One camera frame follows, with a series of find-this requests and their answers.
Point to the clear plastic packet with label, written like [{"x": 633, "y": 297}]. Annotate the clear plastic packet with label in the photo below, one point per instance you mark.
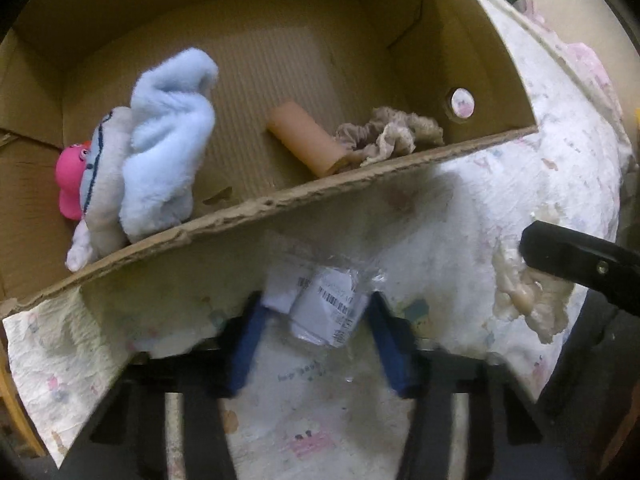
[{"x": 323, "y": 301}]

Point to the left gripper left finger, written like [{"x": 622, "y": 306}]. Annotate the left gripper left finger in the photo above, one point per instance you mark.
[{"x": 126, "y": 435}]

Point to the light blue fluffy sock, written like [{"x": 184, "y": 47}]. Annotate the light blue fluffy sock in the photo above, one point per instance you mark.
[{"x": 173, "y": 120}]

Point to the beige translucent soft strip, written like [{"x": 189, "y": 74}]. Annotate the beige translucent soft strip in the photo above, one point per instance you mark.
[{"x": 523, "y": 292}]

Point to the orange foam cylinder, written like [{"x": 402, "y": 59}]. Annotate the orange foam cylinder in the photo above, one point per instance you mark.
[{"x": 306, "y": 140}]

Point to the brown cardboard box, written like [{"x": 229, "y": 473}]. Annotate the brown cardboard box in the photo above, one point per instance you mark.
[{"x": 66, "y": 63}]

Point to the white patterned bed quilt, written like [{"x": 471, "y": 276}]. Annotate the white patterned bed quilt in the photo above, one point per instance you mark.
[{"x": 431, "y": 230}]

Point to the grey striped sock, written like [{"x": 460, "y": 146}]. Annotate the grey striped sock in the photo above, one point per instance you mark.
[{"x": 101, "y": 190}]

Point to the beige scrunchie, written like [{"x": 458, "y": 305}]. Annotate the beige scrunchie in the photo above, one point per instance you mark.
[{"x": 389, "y": 133}]

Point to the pink rubber toy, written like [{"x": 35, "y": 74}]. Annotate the pink rubber toy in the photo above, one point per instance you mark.
[{"x": 69, "y": 168}]

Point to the pink fabric by wall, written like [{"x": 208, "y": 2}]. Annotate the pink fabric by wall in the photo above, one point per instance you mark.
[{"x": 588, "y": 58}]

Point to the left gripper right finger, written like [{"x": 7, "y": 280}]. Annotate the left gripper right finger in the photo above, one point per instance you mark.
[{"x": 471, "y": 418}]

